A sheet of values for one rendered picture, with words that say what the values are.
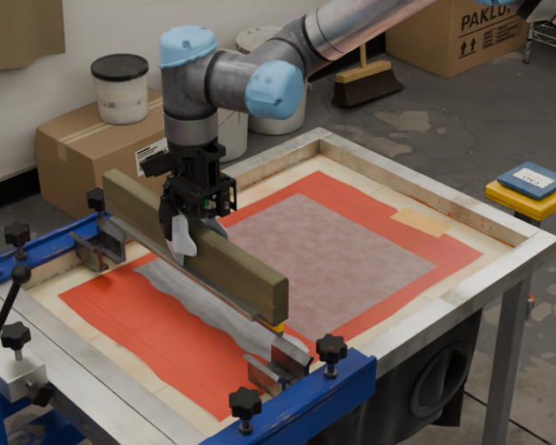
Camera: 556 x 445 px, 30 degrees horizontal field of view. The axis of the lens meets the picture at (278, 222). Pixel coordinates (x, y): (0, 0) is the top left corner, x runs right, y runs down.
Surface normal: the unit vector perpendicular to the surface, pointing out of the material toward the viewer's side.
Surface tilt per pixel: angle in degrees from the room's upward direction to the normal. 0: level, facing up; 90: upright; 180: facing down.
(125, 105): 93
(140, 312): 0
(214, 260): 90
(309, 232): 0
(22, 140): 90
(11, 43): 90
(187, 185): 0
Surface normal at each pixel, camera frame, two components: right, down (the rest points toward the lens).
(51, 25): 0.17, 0.50
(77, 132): 0.01, -0.85
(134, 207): -0.73, 0.37
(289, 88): 0.89, 0.23
